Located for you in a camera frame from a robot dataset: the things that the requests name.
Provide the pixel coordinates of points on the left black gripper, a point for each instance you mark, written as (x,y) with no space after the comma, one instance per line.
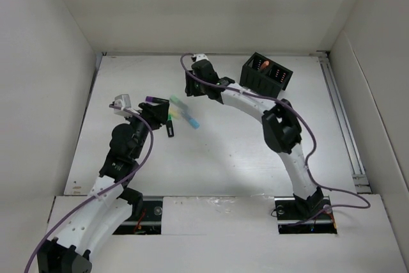
(154,116)

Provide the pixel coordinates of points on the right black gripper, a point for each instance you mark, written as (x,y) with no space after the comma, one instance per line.
(190,88)

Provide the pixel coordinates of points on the green pastel highlighter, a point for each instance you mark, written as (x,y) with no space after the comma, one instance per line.
(177,102)

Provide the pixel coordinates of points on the blue pastel highlighter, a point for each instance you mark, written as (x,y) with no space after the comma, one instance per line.
(190,120)

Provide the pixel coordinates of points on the orange pastel highlighter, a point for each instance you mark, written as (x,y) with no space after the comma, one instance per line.
(264,65)

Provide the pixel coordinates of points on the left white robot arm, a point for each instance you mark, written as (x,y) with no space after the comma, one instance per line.
(73,243)

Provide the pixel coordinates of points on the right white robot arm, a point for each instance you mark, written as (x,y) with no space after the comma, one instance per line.
(281,129)

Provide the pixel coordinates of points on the black green-capped highlighter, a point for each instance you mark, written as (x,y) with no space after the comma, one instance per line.
(169,127)

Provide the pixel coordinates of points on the black purple-capped marker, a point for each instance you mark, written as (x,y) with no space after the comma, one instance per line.
(156,100)

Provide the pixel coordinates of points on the yellow pastel highlighter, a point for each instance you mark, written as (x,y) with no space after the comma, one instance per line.
(174,114)

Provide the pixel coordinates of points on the black two-compartment organizer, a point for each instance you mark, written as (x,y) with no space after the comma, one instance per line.
(269,82)

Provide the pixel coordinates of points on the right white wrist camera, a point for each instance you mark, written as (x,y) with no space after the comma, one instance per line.
(199,57)

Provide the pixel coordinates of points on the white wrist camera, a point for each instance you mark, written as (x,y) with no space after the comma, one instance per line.
(122,106)
(199,57)

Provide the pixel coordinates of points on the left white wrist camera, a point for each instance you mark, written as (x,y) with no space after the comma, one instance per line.
(122,106)

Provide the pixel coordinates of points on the aluminium side rail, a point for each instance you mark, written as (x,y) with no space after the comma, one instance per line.
(358,173)

